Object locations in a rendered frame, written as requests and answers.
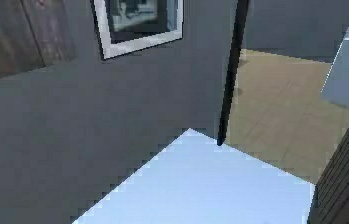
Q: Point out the grey cabinet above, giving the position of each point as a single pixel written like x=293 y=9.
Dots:
x=348 y=70

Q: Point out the white framed wall picture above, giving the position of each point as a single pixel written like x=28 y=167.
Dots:
x=138 y=20

